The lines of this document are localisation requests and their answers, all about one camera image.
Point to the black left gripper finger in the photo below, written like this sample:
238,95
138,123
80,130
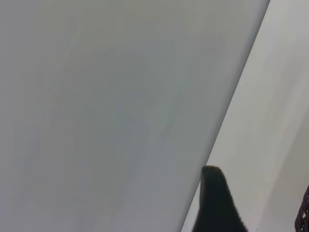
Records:
217,207

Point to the dark brown wicker basket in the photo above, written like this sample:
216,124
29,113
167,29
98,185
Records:
304,217

